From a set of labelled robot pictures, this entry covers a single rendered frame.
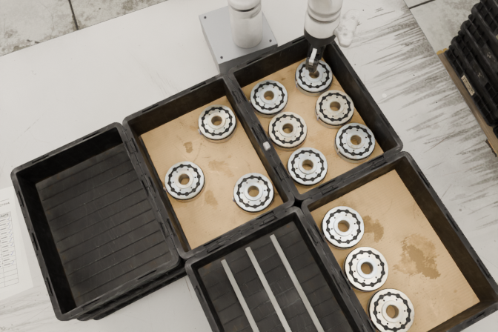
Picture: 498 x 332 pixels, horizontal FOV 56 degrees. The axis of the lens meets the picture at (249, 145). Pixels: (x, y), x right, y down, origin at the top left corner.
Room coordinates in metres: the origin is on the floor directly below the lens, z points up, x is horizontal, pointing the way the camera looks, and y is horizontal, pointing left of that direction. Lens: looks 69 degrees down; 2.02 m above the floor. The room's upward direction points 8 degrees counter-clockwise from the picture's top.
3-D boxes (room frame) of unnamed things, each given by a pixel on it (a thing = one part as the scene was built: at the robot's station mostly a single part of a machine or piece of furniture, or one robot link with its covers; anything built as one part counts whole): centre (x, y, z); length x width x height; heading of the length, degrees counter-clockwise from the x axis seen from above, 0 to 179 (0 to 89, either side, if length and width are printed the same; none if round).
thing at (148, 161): (0.39, 0.11, 0.87); 0.40 x 0.30 x 0.11; 19
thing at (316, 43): (0.59, -0.19, 1.10); 0.08 x 0.08 x 0.09
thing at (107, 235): (0.29, 0.40, 0.87); 0.40 x 0.30 x 0.11; 19
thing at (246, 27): (0.82, -0.04, 0.88); 0.09 x 0.09 x 0.17; 17
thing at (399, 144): (0.49, -0.17, 0.92); 0.40 x 0.30 x 0.02; 19
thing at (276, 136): (0.47, -0.11, 0.86); 0.10 x 0.10 x 0.01
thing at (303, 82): (0.62, -0.20, 0.86); 0.10 x 0.10 x 0.01
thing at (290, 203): (0.39, 0.11, 0.92); 0.40 x 0.30 x 0.02; 19
